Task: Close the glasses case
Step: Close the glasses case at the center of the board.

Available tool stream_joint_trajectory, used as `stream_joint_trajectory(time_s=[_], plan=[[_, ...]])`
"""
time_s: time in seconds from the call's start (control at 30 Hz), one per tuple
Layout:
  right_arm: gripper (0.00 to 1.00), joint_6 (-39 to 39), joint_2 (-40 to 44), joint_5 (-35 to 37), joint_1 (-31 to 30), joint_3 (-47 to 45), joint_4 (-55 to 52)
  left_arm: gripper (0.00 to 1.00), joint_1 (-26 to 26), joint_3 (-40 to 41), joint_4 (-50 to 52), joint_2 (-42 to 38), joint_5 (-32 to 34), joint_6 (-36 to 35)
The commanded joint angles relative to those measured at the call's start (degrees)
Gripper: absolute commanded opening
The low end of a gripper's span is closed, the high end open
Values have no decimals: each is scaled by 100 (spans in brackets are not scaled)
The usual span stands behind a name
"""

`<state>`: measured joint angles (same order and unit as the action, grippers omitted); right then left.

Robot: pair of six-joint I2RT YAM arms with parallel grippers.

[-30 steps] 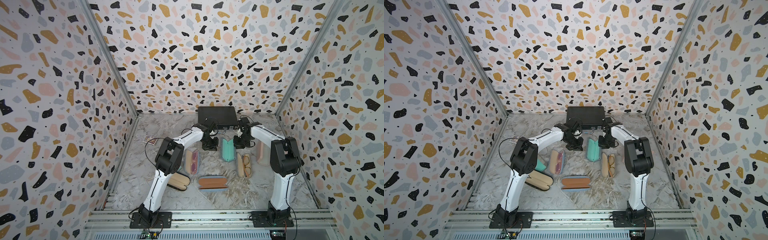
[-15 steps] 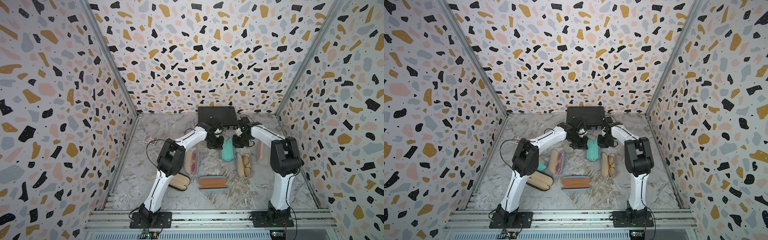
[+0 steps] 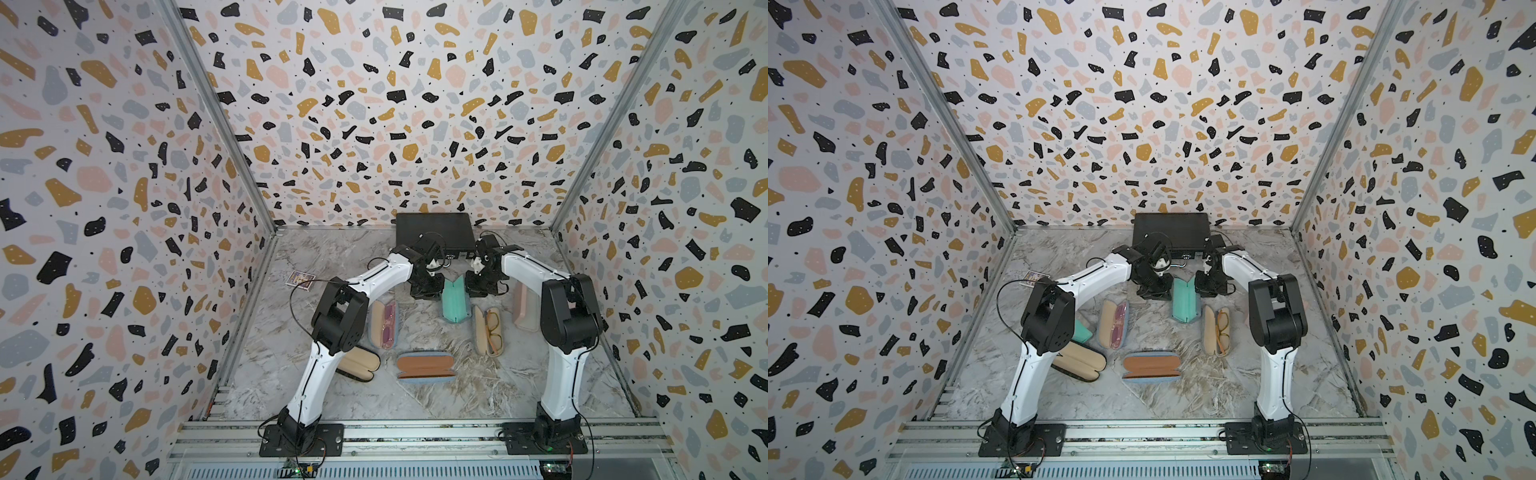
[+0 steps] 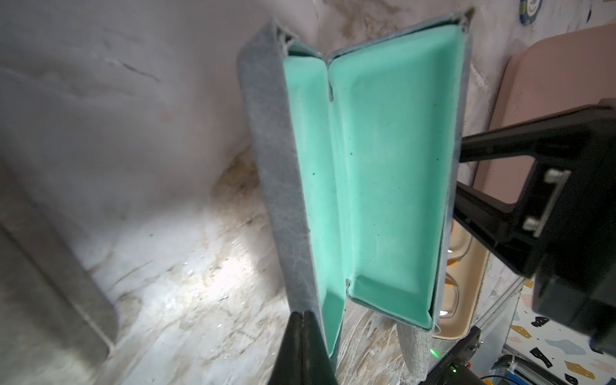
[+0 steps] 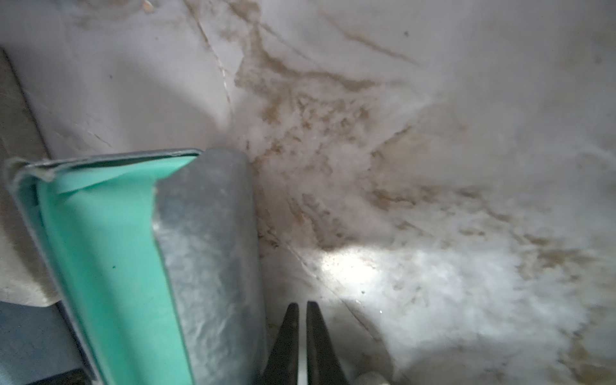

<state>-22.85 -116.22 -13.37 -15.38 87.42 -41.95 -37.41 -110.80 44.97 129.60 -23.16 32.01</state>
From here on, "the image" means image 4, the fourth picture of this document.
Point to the aluminium front rail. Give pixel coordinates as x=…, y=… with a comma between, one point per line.
x=494, y=360

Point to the beige case with brown glasses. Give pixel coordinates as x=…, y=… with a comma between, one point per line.
x=466, y=263

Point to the grey case mint lining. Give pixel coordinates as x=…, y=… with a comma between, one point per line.
x=357, y=155

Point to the pink glasses case grey lining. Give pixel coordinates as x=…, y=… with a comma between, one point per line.
x=557, y=74

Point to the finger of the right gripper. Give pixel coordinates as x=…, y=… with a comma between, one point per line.
x=499, y=227
x=519, y=137

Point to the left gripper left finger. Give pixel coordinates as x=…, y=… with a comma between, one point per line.
x=288, y=368

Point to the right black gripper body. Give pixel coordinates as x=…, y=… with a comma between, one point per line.
x=577, y=225

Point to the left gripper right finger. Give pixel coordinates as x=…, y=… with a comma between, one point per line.
x=316, y=365

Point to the blue poker chip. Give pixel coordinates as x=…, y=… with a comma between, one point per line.
x=529, y=10

